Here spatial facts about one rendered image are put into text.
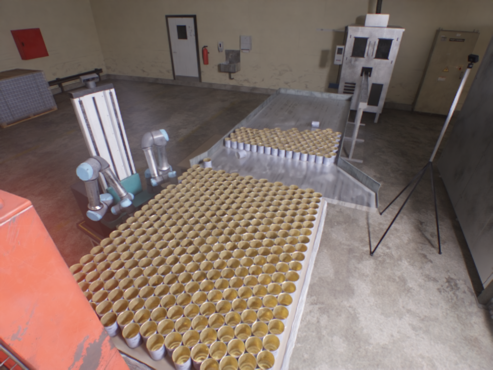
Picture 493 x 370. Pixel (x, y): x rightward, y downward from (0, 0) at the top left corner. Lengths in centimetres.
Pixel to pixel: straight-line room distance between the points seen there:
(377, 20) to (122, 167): 601
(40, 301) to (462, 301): 328
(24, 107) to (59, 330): 819
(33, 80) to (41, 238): 833
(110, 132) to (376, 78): 566
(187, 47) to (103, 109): 739
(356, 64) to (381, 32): 74
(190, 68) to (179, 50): 66
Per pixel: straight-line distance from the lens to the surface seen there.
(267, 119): 350
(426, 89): 812
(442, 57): 803
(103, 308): 144
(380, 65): 679
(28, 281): 53
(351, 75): 684
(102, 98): 255
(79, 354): 70
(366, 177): 233
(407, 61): 832
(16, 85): 858
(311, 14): 829
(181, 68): 1002
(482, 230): 360
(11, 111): 853
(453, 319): 319
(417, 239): 380
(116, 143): 269
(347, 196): 217
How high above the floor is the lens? 229
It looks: 34 degrees down
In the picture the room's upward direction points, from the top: straight up
